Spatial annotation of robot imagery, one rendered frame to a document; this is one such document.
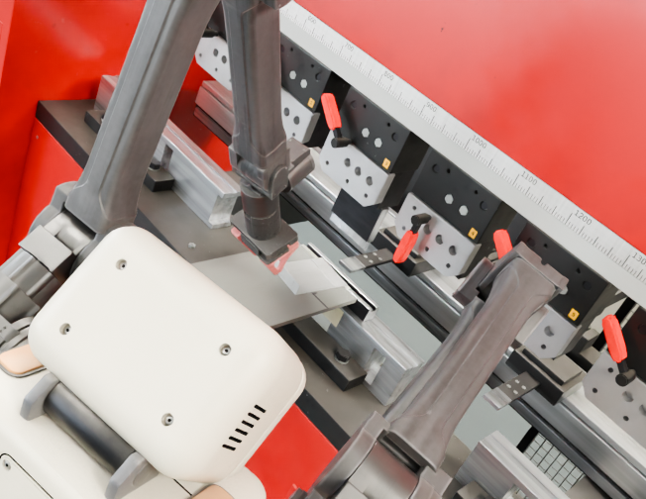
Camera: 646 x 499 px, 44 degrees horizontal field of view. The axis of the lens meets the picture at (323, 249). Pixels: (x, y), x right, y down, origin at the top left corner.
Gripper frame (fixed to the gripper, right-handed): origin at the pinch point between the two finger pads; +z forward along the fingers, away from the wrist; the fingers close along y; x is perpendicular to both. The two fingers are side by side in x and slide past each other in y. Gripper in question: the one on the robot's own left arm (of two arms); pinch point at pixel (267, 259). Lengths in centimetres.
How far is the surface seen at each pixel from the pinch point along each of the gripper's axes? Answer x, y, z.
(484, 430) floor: -80, -11, 167
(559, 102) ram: -36, -25, -31
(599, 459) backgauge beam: -31, -56, 33
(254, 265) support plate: -0.7, 5.6, 8.0
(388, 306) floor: -95, 56, 176
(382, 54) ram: -31.7, 6.6, -22.4
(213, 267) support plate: 6.5, 7.4, 4.0
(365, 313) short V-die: -12.6, -11.5, 16.3
